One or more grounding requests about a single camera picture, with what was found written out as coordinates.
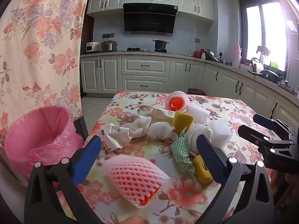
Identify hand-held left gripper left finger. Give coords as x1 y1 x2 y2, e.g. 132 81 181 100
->
24 135 103 224

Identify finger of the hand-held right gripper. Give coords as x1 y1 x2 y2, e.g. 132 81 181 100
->
238 124 293 153
253 114 296 140

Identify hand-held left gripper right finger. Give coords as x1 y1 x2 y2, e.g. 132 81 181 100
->
196 134 275 224

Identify yellow sponge block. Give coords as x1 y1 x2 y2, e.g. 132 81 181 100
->
170 110 194 134
193 154 214 184

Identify white foam block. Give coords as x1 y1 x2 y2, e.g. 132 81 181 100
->
207 119 234 150
186 101 211 125

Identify white tissue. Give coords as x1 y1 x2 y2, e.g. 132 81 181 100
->
121 115 152 138
184 122 213 154
147 121 179 141

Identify green striped cloth scrap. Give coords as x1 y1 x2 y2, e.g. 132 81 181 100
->
170 128 195 175

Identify printed paper bag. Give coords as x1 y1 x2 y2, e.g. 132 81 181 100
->
100 124 133 152

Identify large pink foam fruit net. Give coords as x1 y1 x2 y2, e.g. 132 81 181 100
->
103 154 171 209

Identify trash bin with pink liner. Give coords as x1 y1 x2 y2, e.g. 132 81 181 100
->
3 105 84 185

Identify beige paper wrapper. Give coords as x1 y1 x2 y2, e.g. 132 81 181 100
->
149 107 176 124

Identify round pink foam fruit net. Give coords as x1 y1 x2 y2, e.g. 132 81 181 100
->
165 91 189 112

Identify person's right hand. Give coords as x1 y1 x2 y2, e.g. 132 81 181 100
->
284 174 299 193

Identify person's left hand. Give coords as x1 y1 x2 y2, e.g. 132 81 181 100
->
121 215 149 224

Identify floral tablecloth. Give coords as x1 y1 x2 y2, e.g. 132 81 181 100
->
55 91 275 224

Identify black stand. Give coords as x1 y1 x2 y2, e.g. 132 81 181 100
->
73 115 89 143

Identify black pan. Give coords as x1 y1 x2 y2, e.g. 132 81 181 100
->
258 69 281 82

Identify dark bin with red bag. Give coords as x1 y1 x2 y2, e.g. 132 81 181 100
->
188 88 206 96

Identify pink thermos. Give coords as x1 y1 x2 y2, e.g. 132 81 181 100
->
232 44 242 68

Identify pink rubber glove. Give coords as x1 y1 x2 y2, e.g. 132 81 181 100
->
256 45 271 56

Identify steel dish tray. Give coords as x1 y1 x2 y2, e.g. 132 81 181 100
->
206 49 220 63

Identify dark framed window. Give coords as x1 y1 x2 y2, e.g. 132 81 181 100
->
239 0 299 71

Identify white lower cabinets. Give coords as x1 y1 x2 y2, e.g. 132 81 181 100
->
80 52 299 145

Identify white rice cooker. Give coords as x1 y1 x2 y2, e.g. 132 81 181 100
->
86 41 101 53

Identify steel pressure cooker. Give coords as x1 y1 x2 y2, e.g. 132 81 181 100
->
100 40 118 52

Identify black gas stove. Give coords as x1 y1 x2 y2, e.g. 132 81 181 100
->
126 47 169 53

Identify black cooking pot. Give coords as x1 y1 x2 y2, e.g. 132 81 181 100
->
152 38 170 50

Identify floral curtain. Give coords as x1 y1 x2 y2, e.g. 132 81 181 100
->
0 0 93 145

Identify black range hood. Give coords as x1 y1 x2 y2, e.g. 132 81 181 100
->
123 3 178 36

